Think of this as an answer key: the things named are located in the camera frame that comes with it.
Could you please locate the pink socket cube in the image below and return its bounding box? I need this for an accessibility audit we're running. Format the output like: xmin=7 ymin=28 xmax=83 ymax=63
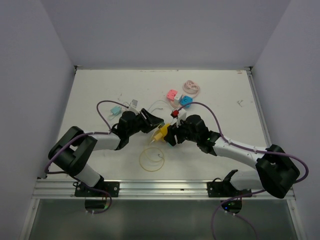
xmin=166 ymin=89 xmax=178 ymax=101

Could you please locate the blue socket cube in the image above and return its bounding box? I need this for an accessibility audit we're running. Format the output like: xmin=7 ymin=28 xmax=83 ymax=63
xmin=180 ymin=95 xmax=193 ymax=109

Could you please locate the yellow cable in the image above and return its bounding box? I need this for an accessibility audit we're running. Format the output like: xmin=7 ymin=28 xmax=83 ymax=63
xmin=139 ymin=126 xmax=166 ymax=173

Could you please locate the teal charger plug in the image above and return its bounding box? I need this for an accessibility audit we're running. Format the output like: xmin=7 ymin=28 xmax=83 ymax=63
xmin=110 ymin=106 xmax=122 ymax=116

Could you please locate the yellow socket cube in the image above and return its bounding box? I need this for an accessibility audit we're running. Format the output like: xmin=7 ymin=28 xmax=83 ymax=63
xmin=159 ymin=123 xmax=171 ymax=138

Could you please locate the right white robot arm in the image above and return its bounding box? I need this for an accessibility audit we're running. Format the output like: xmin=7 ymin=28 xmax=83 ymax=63
xmin=164 ymin=110 xmax=300 ymax=199

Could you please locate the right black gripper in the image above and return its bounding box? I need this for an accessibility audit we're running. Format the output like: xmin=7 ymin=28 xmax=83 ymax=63
xmin=164 ymin=117 xmax=199 ymax=148

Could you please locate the pink coiled cable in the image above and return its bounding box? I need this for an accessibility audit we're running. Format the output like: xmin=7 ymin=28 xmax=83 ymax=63
xmin=182 ymin=79 xmax=202 ymax=95

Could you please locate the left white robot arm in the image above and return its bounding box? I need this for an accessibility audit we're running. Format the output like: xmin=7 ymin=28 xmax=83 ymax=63
xmin=45 ymin=108 xmax=164 ymax=197

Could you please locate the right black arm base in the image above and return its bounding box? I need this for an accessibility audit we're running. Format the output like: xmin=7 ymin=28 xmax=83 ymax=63
xmin=206 ymin=169 xmax=252 ymax=198

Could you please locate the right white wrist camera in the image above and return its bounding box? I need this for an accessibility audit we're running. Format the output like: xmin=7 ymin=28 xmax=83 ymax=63
xmin=170 ymin=109 xmax=187 ymax=127

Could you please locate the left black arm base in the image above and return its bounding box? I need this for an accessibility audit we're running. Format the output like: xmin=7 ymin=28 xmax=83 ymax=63
xmin=72 ymin=176 xmax=120 ymax=198

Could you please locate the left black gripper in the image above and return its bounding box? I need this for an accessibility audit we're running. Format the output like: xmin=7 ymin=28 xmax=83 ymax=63
xmin=126 ymin=107 xmax=162 ymax=136

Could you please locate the white adapter between cubes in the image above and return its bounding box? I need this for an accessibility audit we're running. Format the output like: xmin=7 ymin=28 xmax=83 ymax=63
xmin=173 ymin=93 xmax=183 ymax=105

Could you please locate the aluminium front rail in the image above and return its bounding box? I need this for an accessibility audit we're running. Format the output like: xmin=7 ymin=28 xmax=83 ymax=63
xmin=32 ymin=178 xmax=297 ymax=201

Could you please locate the teal charger cable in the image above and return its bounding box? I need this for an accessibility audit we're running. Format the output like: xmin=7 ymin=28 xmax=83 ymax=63
xmin=107 ymin=99 xmax=176 ymax=121

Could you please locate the yellow plug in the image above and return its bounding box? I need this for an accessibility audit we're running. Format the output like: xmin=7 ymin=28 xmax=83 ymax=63
xmin=153 ymin=132 xmax=165 ymax=142

